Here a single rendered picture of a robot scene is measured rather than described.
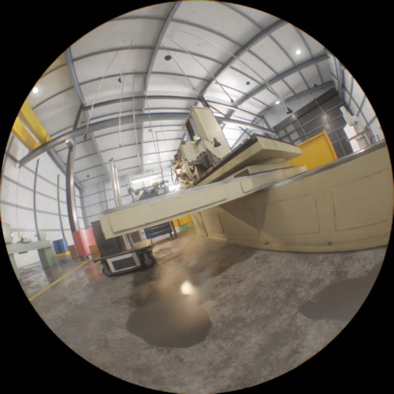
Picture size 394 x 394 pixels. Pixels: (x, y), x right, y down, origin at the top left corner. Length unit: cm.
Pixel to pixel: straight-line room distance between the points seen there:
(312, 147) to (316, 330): 320
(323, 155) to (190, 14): 734
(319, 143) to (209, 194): 305
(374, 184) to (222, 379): 116
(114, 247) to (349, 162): 246
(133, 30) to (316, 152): 808
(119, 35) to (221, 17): 445
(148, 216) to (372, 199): 129
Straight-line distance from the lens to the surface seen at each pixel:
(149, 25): 747
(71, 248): 599
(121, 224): 57
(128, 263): 181
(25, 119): 768
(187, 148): 236
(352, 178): 98
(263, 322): 72
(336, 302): 78
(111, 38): 771
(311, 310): 75
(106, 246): 192
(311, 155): 336
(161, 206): 56
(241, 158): 100
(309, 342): 67
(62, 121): 1143
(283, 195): 106
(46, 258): 571
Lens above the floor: 62
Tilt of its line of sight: 5 degrees up
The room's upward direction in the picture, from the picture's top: 18 degrees counter-clockwise
